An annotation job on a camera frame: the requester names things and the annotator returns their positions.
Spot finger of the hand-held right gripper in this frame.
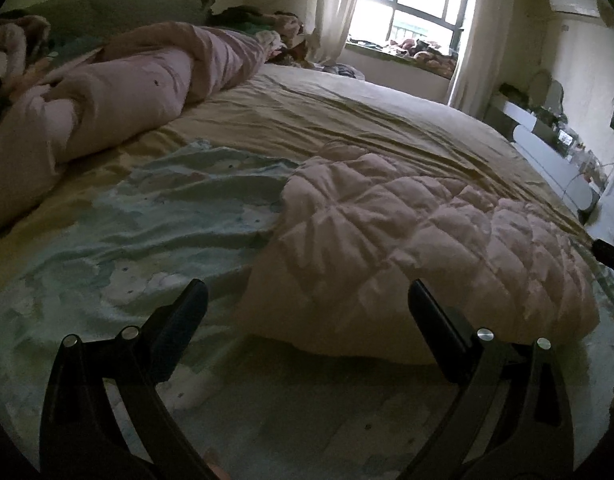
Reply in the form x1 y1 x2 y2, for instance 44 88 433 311
591 239 614 279

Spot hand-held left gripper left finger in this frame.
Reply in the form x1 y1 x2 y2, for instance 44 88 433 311
39 279 210 480

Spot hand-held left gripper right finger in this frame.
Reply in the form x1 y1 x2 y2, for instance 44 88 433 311
408 278 575 480

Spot pink quilted blanket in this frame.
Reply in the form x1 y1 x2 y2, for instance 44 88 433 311
235 141 602 365

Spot pile of clothes on windowsill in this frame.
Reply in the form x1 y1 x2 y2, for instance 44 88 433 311
349 35 458 79

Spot pile of clothes by headboard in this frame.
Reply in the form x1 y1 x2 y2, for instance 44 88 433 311
212 5 312 67

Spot white dresser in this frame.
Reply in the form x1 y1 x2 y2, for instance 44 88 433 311
489 90 608 212

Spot pink rolled duvet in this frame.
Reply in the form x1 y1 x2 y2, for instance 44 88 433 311
0 21 282 238

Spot bed with yellow sheet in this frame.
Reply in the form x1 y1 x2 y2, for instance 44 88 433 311
0 60 614 480

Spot white air conditioner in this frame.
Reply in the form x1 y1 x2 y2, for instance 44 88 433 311
548 0 602 19

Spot green headboard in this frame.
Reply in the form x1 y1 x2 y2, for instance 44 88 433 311
17 0 215 45

